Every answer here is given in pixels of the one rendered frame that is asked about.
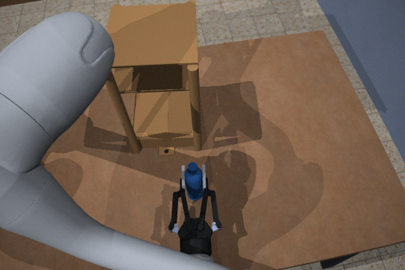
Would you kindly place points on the blue bottle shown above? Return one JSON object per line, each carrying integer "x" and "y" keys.
{"x": 194, "y": 181}

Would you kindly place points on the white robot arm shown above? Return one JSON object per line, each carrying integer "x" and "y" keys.
{"x": 48, "y": 77}

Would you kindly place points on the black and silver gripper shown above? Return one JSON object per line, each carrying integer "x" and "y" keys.
{"x": 195, "y": 234}

